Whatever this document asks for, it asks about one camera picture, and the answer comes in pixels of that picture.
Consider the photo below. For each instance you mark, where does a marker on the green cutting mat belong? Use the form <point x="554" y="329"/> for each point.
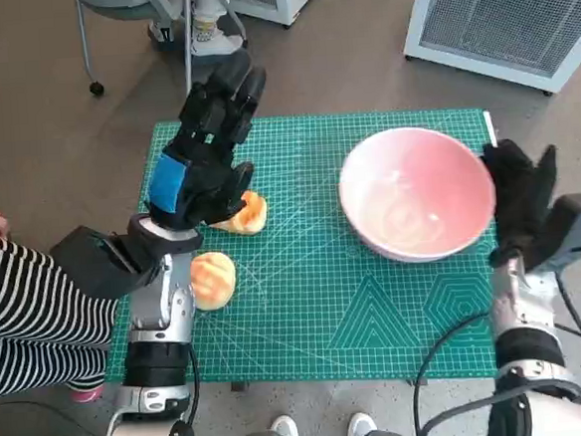
<point x="315" y="286"/>

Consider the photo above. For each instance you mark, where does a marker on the round toy bread bun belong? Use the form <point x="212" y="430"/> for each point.
<point x="215" y="280"/>

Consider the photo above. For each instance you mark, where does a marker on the left robot hand blue tape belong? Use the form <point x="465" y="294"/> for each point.
<point x="206" y="149"/>

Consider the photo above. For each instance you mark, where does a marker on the pink bowl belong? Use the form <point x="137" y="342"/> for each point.
<point x="408" y="185"/>

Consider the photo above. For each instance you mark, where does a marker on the grey wheeled chair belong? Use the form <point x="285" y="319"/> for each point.
<point x="83" y="33"/>

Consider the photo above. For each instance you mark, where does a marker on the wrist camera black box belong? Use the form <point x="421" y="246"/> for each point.
<point x="580" y="227"/>
<point x="87" y="267"/>

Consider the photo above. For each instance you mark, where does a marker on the right robot hand black glove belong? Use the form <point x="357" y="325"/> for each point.
<point x="518" y="197"/>

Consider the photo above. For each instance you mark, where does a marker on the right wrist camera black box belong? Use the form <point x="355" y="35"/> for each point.
<point x="580" y="227"/>

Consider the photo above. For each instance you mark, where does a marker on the large white mesh cabinet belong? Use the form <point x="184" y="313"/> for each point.
<point x="495" y="9"/>

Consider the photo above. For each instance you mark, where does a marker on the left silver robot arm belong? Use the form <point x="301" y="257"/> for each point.
<point x="157" y="302"/>

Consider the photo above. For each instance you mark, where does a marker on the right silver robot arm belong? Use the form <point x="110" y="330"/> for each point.
<point x="525" y="361"/>

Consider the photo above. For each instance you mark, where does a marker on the person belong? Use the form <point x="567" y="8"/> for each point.
<point x="28" y="316"/>
<point x="285" y="428"/>
<point x="208" y="39"/>

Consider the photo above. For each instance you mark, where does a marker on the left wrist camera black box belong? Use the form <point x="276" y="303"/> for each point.
<point x="87" y="267"/>

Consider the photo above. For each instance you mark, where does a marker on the long striped toy bread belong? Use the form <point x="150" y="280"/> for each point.
<point x="250" y="216"/>

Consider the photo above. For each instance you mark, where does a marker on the brown table clip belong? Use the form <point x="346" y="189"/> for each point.
<point x="419" y="381"/>
<point x="240" y="386"/>

